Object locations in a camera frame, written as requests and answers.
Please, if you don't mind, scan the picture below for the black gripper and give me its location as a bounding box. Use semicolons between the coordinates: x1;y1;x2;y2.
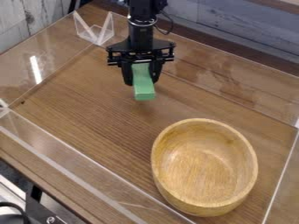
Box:
107;20;176;86

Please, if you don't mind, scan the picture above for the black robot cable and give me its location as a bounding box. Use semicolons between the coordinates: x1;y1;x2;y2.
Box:
153;11;175;37

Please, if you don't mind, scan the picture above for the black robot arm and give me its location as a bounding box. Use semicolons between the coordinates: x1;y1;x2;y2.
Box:
107;0;176;86

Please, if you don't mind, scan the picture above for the black cable bottom left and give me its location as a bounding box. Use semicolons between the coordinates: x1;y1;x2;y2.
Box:
0;202;33;224

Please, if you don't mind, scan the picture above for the green rectangular block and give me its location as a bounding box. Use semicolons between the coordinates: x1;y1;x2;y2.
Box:
132;63;155;101

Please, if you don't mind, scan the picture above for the brown wooden bowl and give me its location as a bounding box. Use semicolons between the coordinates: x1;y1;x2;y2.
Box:
151;118;257;217

